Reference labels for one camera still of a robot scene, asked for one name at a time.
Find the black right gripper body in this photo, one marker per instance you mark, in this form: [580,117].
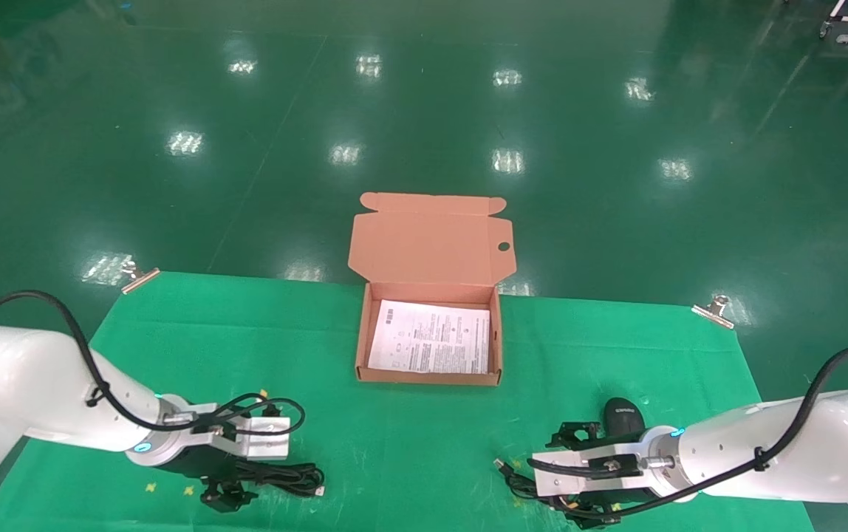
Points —
[616,504]

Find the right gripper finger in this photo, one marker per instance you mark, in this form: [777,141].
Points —
[590,519]
[575,436]

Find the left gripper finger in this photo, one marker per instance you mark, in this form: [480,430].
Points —
[228,496]

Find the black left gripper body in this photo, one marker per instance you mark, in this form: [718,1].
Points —
[202,462]

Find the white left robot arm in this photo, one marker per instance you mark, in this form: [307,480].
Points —
[40,384]

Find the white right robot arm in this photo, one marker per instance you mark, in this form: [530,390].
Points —
[801,443]

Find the open orange cardboard box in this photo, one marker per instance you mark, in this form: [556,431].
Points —
[431,244]

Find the green table mat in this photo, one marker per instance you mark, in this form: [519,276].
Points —
[394,443]

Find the white printed instruction sheet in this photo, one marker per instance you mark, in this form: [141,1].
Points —
[431,336]

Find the metal binder clip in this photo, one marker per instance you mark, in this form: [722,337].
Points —
[139,278]
[713,310]

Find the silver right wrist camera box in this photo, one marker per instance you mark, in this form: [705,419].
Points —
[579,480]

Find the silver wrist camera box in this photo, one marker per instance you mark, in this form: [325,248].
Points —
[261,436]
[579,480]

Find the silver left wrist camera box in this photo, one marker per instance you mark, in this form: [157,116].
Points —
[261,436]

